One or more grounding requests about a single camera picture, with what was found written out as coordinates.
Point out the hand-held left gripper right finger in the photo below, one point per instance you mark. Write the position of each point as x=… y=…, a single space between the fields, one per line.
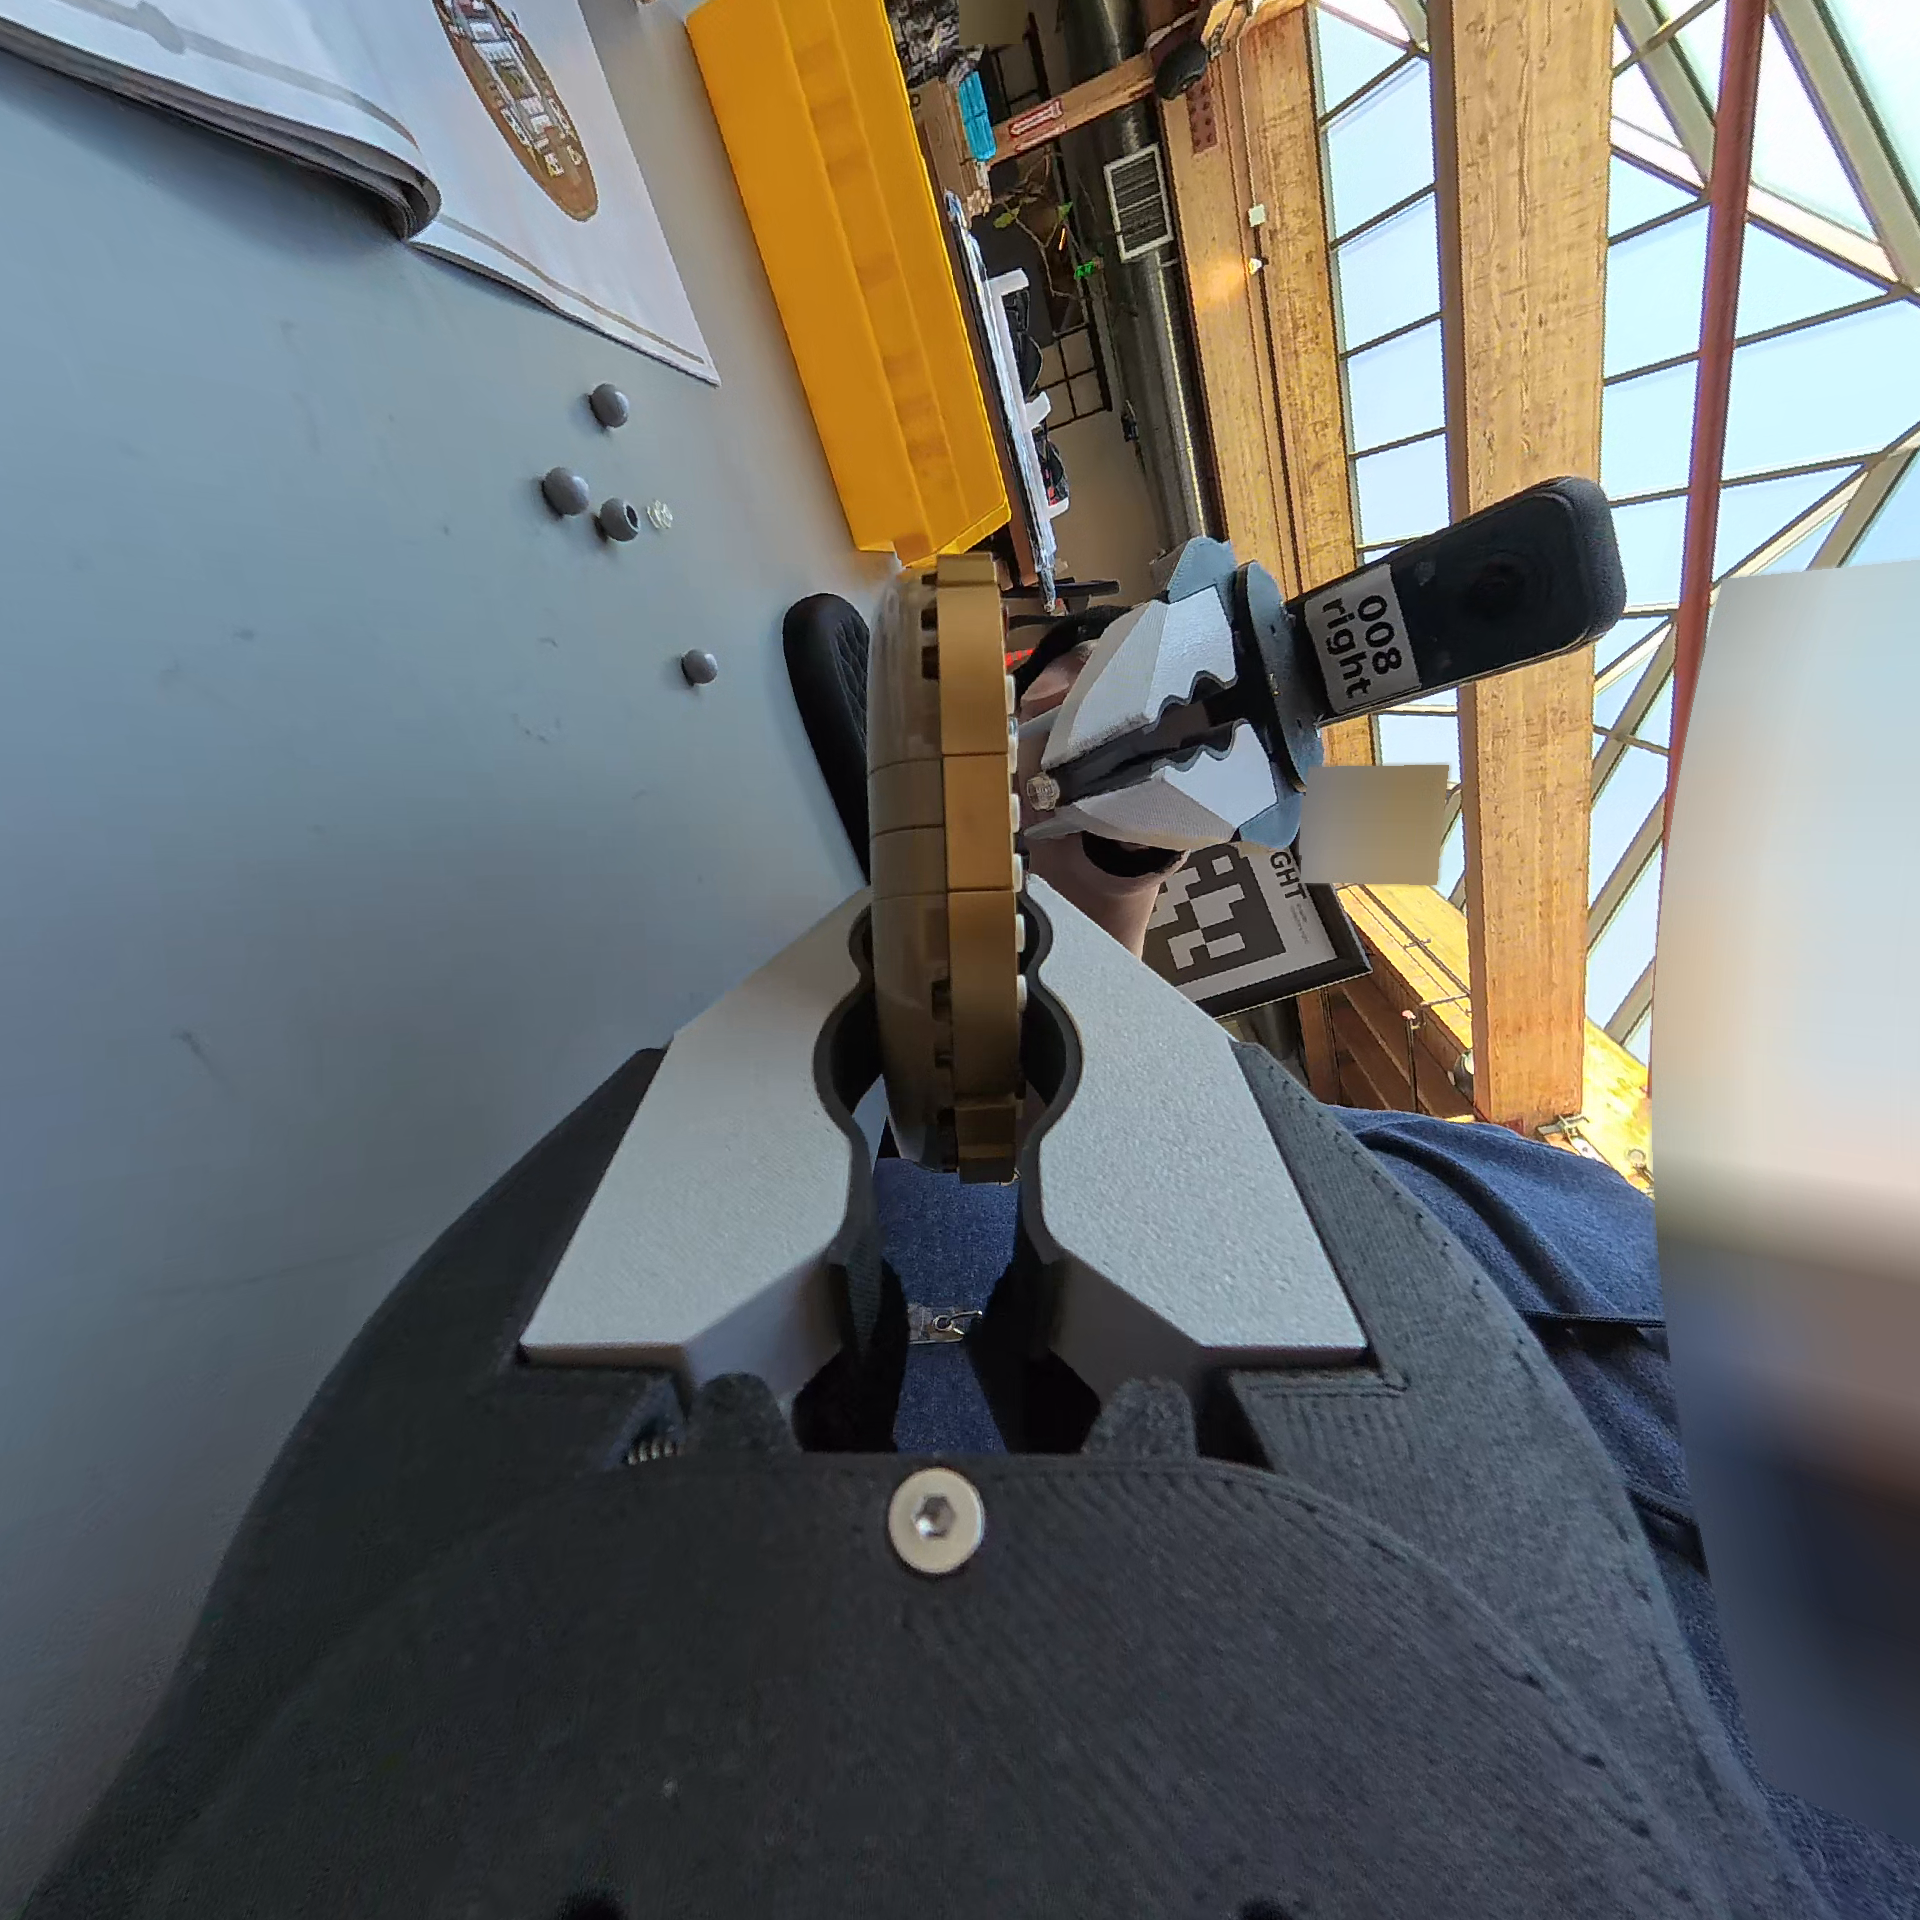
x=1200 y=1201

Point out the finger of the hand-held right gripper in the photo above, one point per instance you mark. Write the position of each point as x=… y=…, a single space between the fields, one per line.
x=1147 y=667
x=1200 y=797

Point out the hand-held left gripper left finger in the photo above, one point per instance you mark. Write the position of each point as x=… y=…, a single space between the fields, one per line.
x=690 y=1201

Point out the gold round lego base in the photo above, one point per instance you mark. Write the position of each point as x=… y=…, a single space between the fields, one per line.
x=973 y=840

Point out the lego instruction booklet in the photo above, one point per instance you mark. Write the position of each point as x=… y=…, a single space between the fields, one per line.
x=300 y=119

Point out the person's right hand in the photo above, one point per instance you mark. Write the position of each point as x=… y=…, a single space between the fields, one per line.
x=1117 y=907

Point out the framed marker sign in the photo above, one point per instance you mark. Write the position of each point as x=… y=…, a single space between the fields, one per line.
x=1213 y=930

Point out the wooden roof beam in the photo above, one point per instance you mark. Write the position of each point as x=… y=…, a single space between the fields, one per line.
x=1515 y=451

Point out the black wrist rest pad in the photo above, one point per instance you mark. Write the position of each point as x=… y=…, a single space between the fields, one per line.
x=825 y=704

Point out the yellow plastic bin stack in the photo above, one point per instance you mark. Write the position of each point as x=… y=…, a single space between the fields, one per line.
x=856 y=271

